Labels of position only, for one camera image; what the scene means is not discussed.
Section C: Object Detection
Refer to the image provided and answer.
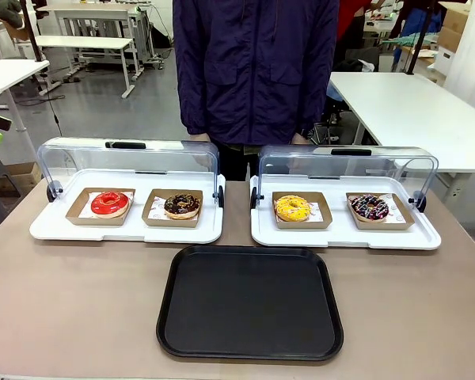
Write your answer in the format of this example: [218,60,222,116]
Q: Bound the large white table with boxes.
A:
[327,71,475,207]

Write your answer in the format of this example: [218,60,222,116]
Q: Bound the cardboard box on floor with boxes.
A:
[0,161,43,199]

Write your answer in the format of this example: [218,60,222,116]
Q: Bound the white table with round leg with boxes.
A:
[0,59,51,132]

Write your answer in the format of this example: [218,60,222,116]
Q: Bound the black vertical pole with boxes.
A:
[21,0,45,63]
[404,0,429,76]

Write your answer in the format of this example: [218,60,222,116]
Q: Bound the stacked cardboard boxes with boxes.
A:
[432,1,473,76]

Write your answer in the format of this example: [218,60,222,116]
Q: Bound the clear display case lid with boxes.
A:
[256,144,439,208]
[36,137,222,200]

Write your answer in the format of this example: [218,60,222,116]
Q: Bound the person in purple jacket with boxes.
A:
[172,0,340,182]

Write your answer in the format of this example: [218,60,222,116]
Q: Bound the dark green jacket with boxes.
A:
[0,0,23,25]

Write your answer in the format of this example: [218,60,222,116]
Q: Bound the yellow glazed donut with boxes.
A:
[275,194,312,222]

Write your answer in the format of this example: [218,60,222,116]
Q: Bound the tall white desk frame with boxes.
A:
[35,2,159,82]

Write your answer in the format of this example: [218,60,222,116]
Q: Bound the black plastic serving tray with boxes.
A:
[155,244,344,362]

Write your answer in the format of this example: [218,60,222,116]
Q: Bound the black chair wheel base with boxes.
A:
[310,109,344,146]

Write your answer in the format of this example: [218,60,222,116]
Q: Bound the background person in red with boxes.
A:
[332,0,386,73]

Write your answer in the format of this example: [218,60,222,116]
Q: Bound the low white bench table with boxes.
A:
[34,35,135,99]

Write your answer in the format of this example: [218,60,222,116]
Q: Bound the brown cardboard donut tray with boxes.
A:
[345,192,416,231]
[272,191,333,230]
[141,188,204,229]
[65,187,137,227]

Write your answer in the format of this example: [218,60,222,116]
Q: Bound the dark purple striped donut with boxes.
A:
[349,193,390,222]

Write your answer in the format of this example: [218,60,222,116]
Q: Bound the blue jacket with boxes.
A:
[393,0,447,73]

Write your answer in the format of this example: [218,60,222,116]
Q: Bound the chocolate sprinkled donut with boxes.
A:
[163,193,203,221]

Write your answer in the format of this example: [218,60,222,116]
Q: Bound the black floor cable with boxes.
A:
[11,73,64,134]

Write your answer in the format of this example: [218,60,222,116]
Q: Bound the white display case base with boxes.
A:
[249,173,443,250]
[28,168,226,245]

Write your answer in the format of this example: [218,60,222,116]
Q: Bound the red glazed donut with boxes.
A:
[90,191,131,219]

